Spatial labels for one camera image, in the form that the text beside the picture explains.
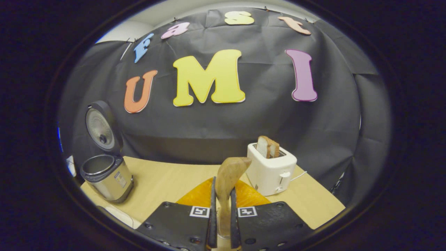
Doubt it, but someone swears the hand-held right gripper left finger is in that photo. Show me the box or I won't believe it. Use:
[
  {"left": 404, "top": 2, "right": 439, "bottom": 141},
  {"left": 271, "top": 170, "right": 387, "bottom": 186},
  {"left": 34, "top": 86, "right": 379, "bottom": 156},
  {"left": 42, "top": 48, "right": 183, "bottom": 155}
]
[{"left": 136, "top": 176, "right": 218, "bottom": 251}]

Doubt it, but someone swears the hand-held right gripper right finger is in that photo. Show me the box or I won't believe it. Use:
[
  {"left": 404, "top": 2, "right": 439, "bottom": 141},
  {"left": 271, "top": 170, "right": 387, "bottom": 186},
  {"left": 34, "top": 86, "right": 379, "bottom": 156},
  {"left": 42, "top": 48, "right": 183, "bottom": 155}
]
[{"left": 230, "top": 180, "right": 314, "bottom": 251}]

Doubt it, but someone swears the wooden spoon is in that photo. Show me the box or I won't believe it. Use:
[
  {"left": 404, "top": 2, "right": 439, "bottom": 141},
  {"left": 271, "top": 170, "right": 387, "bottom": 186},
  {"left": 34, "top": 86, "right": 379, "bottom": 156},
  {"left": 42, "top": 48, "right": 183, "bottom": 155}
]
[{"left": 215, "top": 157, "right": 252, "bottom": 238}]

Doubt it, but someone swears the clear plastic rice container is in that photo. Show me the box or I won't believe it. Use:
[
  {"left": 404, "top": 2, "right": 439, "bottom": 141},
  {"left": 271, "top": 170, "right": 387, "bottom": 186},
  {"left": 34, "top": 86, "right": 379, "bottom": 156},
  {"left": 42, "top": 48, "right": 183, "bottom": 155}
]
[{"left": 98, "top": 205, "right": 141, "bottom": 229}]

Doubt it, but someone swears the black silver rice cooker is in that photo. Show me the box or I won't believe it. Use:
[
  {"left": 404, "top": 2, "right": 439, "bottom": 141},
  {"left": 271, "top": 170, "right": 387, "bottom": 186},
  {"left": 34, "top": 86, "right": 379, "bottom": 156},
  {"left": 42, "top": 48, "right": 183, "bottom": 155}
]
[{"left": 79, "top": 100, "right": 134, "bottom": 204}]

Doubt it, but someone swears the white toaster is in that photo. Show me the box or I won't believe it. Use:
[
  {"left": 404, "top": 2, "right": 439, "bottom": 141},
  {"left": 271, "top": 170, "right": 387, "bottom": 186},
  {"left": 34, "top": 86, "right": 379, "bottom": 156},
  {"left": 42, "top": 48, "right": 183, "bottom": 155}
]
[{"left": 247, "top": 142, "right": 298, "bottom": 196}]

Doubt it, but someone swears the toasted bread slice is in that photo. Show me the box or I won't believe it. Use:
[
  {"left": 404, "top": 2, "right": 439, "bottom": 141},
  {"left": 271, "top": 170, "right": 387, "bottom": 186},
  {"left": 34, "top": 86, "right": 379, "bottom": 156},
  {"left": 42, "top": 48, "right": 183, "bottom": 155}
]
[{"left": 256, "top": 136, "right": 280, "bottom": 159}]

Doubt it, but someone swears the black backdrop cloth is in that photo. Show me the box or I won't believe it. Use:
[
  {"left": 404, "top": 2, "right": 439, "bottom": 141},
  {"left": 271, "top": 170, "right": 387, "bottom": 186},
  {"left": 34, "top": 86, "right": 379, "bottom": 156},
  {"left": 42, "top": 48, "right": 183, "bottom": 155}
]
[{"left": 57, "top": 7, "right": 392, "bottom": 206}]

